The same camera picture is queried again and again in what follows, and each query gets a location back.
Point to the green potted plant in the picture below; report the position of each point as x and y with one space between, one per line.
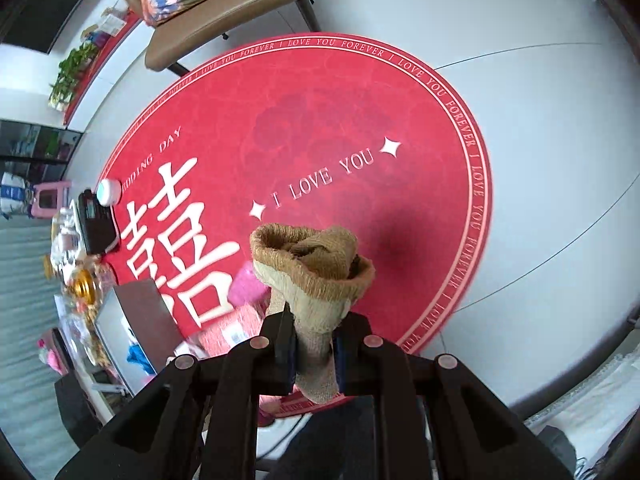
70 71

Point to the round red wedding mat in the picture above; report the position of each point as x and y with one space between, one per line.
310 130

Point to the pink plastic stool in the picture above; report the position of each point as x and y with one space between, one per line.
49 198

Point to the white round gadget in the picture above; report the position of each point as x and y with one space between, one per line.
108 192

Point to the grey storage box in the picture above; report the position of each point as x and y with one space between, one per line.
135 313

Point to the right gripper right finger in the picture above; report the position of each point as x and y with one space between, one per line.
434 418

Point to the red gift box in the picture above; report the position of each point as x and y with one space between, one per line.
223 334

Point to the blue scrunchie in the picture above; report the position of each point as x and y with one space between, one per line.
137 357

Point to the gold lid glass jar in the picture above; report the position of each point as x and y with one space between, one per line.
90 286

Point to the black radio device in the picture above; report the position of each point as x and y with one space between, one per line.
96 223

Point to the small pink sponge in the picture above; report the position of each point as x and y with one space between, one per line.
248 290

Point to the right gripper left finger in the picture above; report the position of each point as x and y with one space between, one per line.
195 418

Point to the beige tan sock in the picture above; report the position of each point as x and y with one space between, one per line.
319 275

